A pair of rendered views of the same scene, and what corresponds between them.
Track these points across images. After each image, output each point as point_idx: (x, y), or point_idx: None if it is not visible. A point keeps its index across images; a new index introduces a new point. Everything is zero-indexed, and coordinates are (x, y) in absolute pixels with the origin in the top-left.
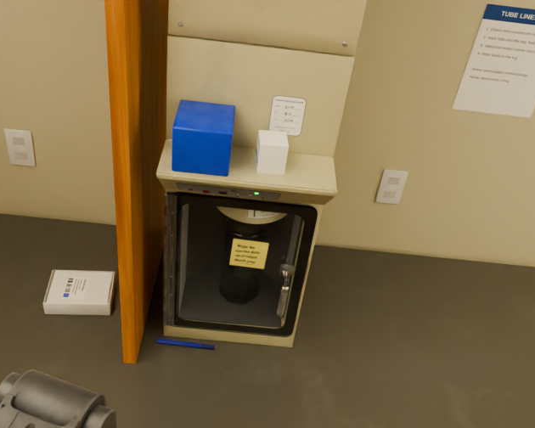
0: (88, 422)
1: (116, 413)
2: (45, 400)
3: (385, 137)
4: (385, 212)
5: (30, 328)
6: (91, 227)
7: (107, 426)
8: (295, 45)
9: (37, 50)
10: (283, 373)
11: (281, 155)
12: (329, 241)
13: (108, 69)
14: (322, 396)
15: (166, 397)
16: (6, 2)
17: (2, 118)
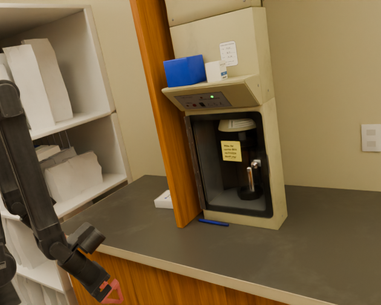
0: None
1: (16, 91)
2: None
3: (354, 100)
4: (374, 160)
5: (146, 211)
6: None
7: (7, 91)
8: (221, 11)
9: None
10: (263, 241)
11: (216, 68)
12: (337, 187)
13: (138, 41)
14: (284, 254)
15: (188, 242)
16: None
17: None
